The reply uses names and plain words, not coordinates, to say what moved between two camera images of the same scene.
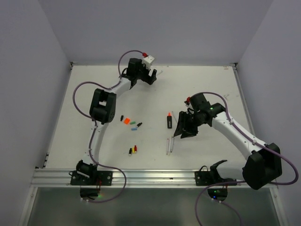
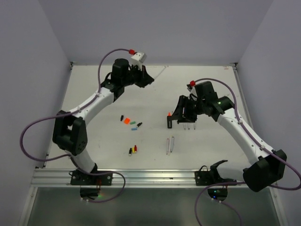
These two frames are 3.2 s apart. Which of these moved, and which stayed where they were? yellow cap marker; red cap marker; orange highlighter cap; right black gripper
Moved: right black gripper
Stayed: orange highlighter cap; yellow cap marker; red cap marker
